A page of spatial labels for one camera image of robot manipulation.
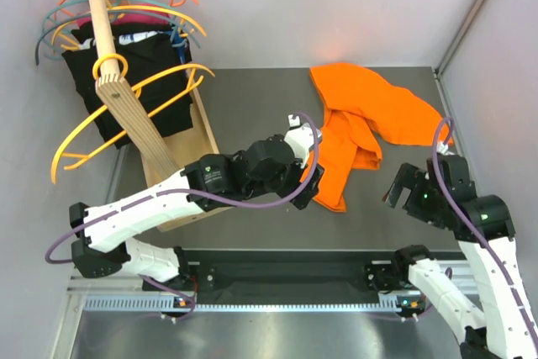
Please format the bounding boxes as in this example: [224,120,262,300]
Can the orange trousers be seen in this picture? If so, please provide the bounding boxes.
[309,62,441,213]

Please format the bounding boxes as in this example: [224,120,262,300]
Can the yellow hanger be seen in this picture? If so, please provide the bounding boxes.
[50,63,214,184]
[45,0,207,36]

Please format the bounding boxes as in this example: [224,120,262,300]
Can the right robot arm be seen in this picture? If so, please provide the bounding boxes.
[383,154,537,358]

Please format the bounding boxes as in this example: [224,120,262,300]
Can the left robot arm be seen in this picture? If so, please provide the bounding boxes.
[70,116,324,289]

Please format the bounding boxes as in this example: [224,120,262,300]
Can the teal hanger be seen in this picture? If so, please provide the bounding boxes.
[34,0,177,66]

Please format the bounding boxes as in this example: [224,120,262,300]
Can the wooden rack base tray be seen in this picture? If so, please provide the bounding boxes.
[140,77,230,233]

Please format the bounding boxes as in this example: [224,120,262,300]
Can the corner aluminium profile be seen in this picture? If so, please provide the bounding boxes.
[434,0,488,78]

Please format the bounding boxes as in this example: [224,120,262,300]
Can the wooden rack pole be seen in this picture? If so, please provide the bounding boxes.
[88,0,179,179]

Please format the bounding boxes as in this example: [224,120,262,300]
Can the blue hanging garment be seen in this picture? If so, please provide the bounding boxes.
[170,28,192,64]

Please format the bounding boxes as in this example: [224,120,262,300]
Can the black hanging garment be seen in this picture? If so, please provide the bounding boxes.
[62,34,193,137]

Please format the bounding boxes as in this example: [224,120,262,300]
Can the pink hanging garment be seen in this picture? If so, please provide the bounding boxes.
[73,4,172,29]

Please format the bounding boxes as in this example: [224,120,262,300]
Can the aluminium frame rail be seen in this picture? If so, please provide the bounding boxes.
[52,251,460,358]

